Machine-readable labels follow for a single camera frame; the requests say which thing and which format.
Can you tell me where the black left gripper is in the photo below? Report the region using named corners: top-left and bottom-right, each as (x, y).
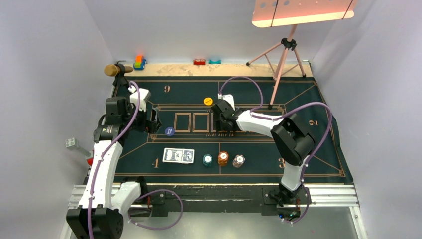
top-left (122, 100), bottom-right (160, 134)

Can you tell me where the orange chip stack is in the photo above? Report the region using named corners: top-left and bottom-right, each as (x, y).
top-left (217, 151), bottom-right (229, 167)

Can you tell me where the blue green chip stack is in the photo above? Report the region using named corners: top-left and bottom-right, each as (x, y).
top-left (202, 154), bottom-right (213, 167)

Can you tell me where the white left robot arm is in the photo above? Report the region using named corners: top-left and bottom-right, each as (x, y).
top-left (66, 94), bottom-right (161, 239)

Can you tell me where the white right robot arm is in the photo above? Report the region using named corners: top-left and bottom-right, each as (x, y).
top-left (211, 100), bottom-right (316, 203)

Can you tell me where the purple small blind button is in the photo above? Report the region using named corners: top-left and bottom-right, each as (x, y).
top-left (165, 127), bottom-right (175, 136)

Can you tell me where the yellow dealer button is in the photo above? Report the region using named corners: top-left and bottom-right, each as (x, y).
top-left (203, 97), bottom-right (213, 106)

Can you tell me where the blue playing card deck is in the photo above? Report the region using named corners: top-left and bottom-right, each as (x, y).
top-left (162, 148), bottom-right (195, 164)

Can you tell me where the dark green poker mat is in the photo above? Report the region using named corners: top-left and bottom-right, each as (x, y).
top-left (112, 76), bottom-right (354, 185)

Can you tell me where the brown white chip stack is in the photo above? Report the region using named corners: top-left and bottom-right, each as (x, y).
top-left (232, 154), bottom-right (245, 168)

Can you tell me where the teal toy block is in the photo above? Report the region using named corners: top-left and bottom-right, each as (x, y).
top-left (208, 59), bottom-right (221, 64)

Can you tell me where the red toy block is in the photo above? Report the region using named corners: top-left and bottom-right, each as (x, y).
top-left (193, 58), bottom-right (207, 65)

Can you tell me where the gold microphone on stand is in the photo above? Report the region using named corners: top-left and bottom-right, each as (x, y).
top-left (104, 63), bottom-right (134, 87)

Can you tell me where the orange blue toy car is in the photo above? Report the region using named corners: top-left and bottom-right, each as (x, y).
top-left (133, 55), bottom-right (147, 70)

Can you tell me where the pink music stand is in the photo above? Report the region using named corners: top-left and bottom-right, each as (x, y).
top-left (246, 0), bottom-right (357, 109)

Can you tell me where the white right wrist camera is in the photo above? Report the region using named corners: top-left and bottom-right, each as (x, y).
top-left (217, 93), bottom-right (235, 109)

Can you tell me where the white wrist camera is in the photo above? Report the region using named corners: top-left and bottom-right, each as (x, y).
top-left (128, 86), bottom-right (151, 112)
top-left (217, 93), bottom-right (235, 109)

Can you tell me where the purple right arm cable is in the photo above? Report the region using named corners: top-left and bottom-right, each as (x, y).
top-left (218, 76), bottom-right (333, 225)

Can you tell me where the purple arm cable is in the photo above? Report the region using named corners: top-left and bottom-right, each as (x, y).
top-left (218, 76), bottom-right (333, 225)
top-left (87, 81), bottom-right (184, 239)

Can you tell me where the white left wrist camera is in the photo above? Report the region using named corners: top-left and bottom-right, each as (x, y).
top-left (128, 86), bottom-right (151, 112)

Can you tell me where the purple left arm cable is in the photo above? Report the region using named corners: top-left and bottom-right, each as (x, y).
top-left (87, 81), bottom-right (184, 239)

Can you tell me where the grey lego brick handle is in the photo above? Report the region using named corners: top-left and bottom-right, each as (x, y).
top-left (65, 137), bottom-right (93, 159)

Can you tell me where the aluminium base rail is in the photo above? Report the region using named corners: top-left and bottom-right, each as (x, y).
top-left (67, 183), bottom-right (360, 209)

